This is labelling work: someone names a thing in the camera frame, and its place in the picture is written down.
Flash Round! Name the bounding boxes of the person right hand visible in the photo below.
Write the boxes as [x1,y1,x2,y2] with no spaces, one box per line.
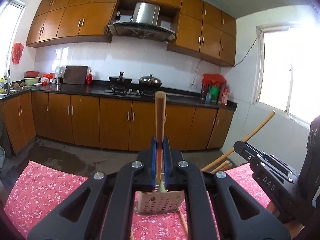
[266,202,280,218]

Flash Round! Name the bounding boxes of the green perforated utensil holder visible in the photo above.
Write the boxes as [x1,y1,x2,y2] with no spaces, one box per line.
[137,181,185,215]

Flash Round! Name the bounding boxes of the red floral tablecloth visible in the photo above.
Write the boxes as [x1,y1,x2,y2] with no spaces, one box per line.
[4,160,273,240]

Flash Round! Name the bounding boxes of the red condiment bottle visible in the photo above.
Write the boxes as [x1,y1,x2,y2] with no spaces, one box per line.
[219,83,229,106]

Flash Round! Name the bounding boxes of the lower wooden cabinets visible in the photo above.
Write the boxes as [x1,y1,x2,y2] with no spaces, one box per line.
[1,92,234,153]

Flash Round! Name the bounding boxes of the wooden cabinets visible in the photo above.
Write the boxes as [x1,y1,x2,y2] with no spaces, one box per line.
[26,0,236,67]
[1,92,234,153]

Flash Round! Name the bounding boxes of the green container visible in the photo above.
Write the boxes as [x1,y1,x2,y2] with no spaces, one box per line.
[210,86,220,103]

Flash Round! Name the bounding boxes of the right window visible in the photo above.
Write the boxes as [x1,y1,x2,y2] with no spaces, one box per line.
[255,25,319,126]

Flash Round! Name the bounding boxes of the window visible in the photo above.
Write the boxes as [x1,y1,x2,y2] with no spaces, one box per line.
[255,25,319,126]
[1,0,26,80]

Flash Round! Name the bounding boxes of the red bag over bottles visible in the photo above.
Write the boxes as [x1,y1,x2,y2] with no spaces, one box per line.
[202,73,226,87]

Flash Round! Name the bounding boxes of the black countertop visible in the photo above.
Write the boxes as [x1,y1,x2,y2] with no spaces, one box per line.
[1,80,237,111]

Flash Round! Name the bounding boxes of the gas stove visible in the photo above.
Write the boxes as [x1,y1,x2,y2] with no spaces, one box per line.
[104,87,157,98]

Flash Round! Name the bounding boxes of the red thermos bottle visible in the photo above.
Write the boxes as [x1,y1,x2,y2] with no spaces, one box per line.
[86,70,93,86]

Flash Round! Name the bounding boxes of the dark wooden cutting board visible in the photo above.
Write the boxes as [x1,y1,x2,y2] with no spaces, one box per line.
[63,66,88,85]

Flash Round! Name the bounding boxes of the red white plastic bag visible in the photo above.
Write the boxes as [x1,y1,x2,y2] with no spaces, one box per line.
[40,73,55,85]

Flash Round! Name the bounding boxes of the green basin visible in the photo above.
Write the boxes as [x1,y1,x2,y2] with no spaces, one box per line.
[24,77,40,86]

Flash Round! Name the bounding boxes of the red basin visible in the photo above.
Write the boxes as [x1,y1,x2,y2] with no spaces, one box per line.
[25,71,40,78]

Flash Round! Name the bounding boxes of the yellow detergent bottle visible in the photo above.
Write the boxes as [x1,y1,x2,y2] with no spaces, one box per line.
[0,77,5,93]

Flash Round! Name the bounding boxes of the sink faucet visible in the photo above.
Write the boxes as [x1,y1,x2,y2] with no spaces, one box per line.
[7,68,12,94]

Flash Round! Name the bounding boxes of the stainless range hood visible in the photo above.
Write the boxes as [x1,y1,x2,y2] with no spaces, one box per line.
[108,2,176,42]

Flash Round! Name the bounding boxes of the upper wooden cabinets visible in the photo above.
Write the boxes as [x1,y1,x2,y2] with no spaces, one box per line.
[26,0,236,67]

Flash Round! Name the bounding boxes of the left window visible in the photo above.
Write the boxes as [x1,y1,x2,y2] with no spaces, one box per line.
[1,0,26,80]

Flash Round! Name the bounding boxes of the wall power cable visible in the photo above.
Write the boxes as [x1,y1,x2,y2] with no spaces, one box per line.
[190,36,259,88]

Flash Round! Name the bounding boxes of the black wok with handle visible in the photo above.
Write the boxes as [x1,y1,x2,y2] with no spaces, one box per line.
[109,72,132,87]

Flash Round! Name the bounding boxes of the red plastic bag on wall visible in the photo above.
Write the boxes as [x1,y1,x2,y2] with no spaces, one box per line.
[11,42,24,64]

